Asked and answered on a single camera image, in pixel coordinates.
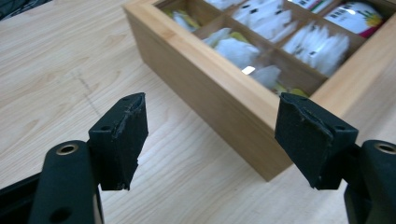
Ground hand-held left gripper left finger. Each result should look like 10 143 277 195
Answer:
88 91 149 191

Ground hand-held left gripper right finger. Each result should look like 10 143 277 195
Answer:
274 91 360 190

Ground wooden compartment box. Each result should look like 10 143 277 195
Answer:
122 0 396 182

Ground row of white sachets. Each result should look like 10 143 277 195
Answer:
204 0 247 11
281 21 351 78
232 0 302 44

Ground pile of white yellow sachets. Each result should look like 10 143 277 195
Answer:
163 7 202 33
202 27 311 98

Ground white packet with colourful print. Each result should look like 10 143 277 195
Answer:
288 0 332 14
323 1 385 39

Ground dark cloth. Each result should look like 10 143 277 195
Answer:
0 0 52 21

